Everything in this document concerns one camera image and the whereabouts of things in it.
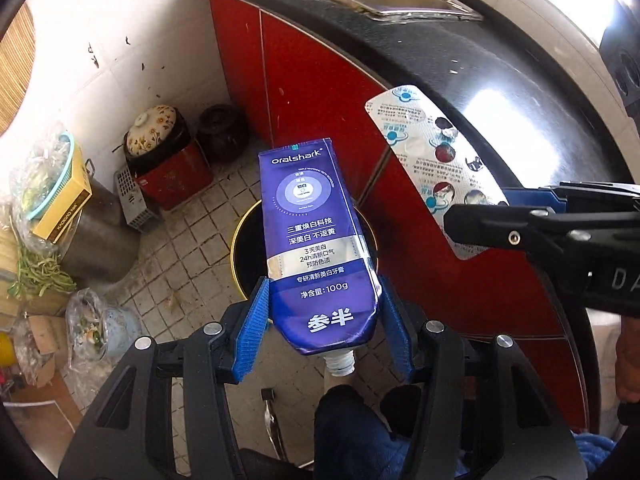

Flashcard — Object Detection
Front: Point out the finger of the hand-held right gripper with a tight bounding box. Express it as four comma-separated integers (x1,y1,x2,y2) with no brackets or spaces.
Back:
443,202,596,266
500,182,640,216

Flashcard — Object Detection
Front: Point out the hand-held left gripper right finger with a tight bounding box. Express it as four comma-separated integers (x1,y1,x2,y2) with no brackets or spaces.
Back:
377,275,581,480

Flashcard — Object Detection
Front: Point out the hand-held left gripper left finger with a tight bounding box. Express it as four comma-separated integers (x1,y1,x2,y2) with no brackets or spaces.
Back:
59,276,273,480

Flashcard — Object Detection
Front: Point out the black trash bin yellow rim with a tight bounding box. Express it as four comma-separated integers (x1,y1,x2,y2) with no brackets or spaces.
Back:
230,199,382,306

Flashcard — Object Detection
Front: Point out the purple toothpaste tube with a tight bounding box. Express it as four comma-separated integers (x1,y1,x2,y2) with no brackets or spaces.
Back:
257,136,383,378

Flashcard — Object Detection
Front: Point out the silver pill blister pack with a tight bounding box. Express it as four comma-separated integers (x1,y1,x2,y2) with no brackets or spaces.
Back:
364,84,511,261

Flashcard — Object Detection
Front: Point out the person's right hand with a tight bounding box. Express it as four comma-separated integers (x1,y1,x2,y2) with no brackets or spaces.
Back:
614,317,640,403

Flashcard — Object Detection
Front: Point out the red cabinet door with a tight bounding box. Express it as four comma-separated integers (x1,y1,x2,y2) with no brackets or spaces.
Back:
207,0,275,148
357,152,591,433
259,11,401,206

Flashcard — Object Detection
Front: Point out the thin metal bar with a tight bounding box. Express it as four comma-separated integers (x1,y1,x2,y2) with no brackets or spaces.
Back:
259,387,288,458

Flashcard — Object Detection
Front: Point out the person's blue trouser leg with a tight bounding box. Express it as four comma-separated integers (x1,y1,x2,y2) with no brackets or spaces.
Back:
314,385,426,480

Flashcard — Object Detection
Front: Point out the plastic bag with food scraps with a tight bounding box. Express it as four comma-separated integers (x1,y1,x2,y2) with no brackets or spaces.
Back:
65,287,143,376

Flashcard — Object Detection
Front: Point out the black gas stove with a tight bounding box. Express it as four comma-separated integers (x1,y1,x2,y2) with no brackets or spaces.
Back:
597,5,640,126

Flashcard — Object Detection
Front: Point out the red box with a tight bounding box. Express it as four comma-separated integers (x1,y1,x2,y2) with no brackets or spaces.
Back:
134,140,215,211

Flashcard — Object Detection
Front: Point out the grey plastic basket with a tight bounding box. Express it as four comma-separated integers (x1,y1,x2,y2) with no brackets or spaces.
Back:
114,167,162,233

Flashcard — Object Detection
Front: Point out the large metal pot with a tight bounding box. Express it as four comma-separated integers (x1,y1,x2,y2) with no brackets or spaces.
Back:
55,160,141,283

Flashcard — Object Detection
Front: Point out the dark brown jar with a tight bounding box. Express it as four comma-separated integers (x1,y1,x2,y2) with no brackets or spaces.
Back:
196,104,250,163

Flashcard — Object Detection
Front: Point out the brown cardboard box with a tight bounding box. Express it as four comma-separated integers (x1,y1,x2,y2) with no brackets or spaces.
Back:
10,312,73,388

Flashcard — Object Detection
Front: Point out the pile of green beans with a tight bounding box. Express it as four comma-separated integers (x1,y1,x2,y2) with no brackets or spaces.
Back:
7,245,77,301

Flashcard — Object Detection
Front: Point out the brown wooden board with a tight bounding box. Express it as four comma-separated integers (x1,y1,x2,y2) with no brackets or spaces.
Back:
10,375,83,431

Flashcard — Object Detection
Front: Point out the floral lidded ceramic pot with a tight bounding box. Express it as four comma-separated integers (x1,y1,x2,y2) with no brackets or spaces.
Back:
124,105,190,171

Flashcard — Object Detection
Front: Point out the yellow cardboard box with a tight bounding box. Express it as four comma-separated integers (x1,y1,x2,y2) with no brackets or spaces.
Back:
30,149,93,243

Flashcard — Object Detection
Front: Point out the teal plastic basket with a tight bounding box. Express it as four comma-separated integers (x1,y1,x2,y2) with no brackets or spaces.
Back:
12,130,83,221

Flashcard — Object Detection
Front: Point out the bamboo mat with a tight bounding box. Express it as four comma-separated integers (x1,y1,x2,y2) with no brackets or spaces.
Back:
0,0,38,131

